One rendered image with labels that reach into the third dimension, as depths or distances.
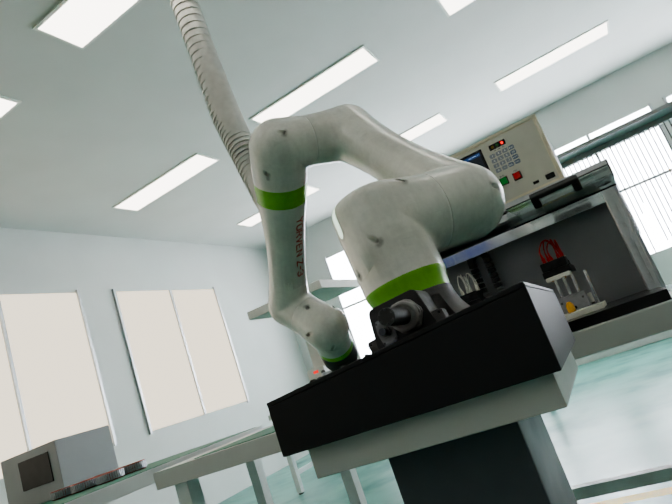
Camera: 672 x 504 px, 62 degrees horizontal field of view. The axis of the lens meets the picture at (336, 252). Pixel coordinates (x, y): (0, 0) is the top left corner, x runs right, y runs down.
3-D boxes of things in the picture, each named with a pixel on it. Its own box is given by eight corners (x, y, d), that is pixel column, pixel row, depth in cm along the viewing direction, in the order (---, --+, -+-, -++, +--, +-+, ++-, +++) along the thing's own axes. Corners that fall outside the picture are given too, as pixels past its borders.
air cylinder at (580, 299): (593, 309, 146) (584, 289, 147) (564, 319, 149) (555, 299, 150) (594, 308, 150) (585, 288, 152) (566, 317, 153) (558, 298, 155)
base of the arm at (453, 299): (443, 318, 63) (420, 270, 65) (335, 370, 68) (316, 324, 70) (486, 315, 86) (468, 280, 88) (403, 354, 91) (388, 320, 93)
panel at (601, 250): (660, 284, 150) (611, 184, 157) (439, 361, 177) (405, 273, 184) (660, 284, 151) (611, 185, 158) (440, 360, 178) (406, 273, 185)
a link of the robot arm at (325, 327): (322, 343, 126) (352, 308, 130) (284, 319, 133) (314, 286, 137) (337, 373, 136) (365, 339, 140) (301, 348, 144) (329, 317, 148)
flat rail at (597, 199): (611, 199, 143) (606, 188, 143) (399, 288, 168) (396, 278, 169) (612, 199, 144) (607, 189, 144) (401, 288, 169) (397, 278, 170)
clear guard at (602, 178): (617, 184, 120) (605, 159, 121) (510, 229, 130) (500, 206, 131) (620, 202, 149) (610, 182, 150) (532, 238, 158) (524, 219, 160)
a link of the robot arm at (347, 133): (527, 170, 88) (358, 92, 128) (442, 195, 81) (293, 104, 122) (516, 242, 94) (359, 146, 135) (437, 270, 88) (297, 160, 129)
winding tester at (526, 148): (565, 178, 151) (534, 113, 155) (422, 243, 169) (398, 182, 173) (577, 197, 186) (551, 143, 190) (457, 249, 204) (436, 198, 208)
